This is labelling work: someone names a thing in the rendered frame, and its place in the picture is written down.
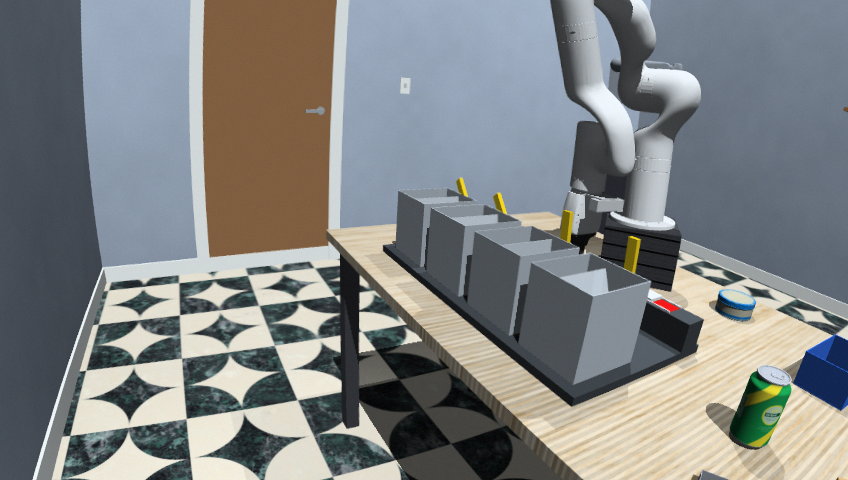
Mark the green and yellow drink can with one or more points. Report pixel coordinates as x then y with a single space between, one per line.
761 406

